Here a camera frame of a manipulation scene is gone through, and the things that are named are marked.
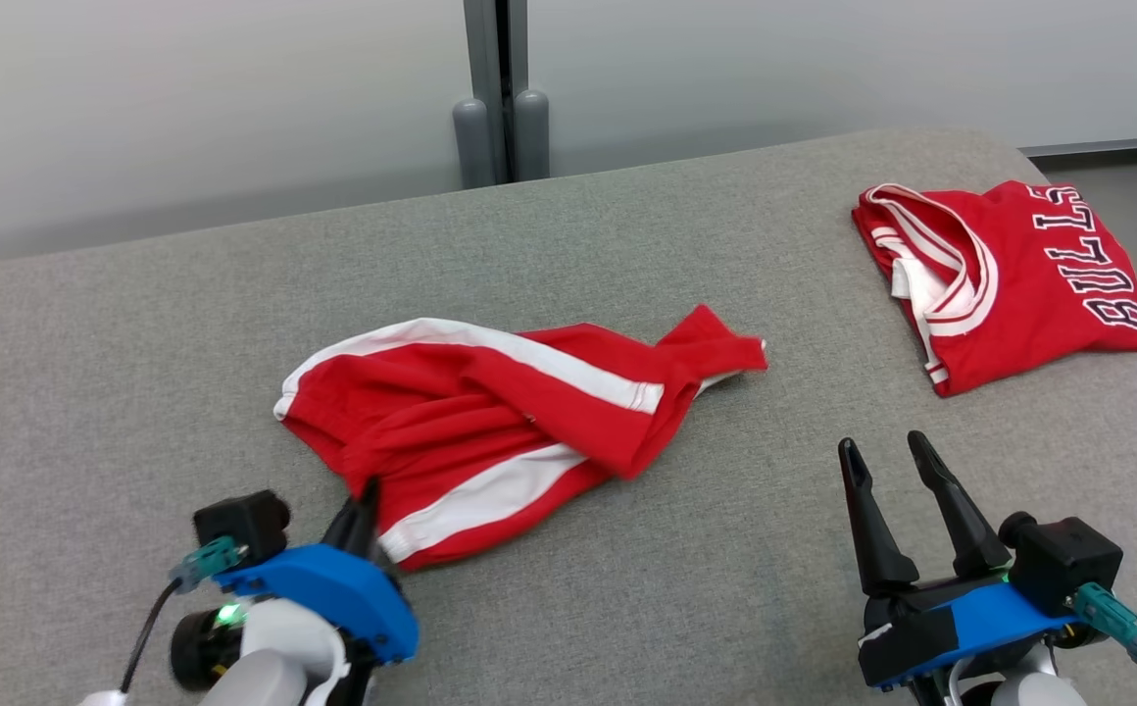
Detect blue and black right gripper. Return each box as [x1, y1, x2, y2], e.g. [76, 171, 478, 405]
[838, 430, 1081, 693]

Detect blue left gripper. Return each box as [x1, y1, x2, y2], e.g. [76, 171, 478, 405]
[214, 478, 420, 666]

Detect red shorts with white stripes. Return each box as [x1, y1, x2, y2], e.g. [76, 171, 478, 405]
[272, 304, 768, 573]

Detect red jersey with white trim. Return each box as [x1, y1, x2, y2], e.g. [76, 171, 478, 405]
[852, 180, 1137, 398]

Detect teal left camera plug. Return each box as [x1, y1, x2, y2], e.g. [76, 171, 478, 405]
[169, 536, 248, 592]

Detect teal camera plug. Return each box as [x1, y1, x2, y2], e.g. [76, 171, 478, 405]
[169, 536, 248, 592]
[1073, 581, 1137, 671]

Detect teal right camera plug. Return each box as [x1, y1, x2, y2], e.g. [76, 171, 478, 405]
[1073, 581, 1137, 671]

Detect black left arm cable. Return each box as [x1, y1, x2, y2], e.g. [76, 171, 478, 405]
[121, 579, 182, 697]

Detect grey cylindrical post foot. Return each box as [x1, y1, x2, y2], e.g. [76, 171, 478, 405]
[452, 98, 496, 190]
[515, 90, 551, 181]

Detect grey wall baseboard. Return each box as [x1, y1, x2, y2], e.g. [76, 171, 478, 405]
[1019, 135, 1137, 160]

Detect grey metal partition post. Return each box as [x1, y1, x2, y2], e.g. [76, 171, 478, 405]
[464, 0, 530, 187]

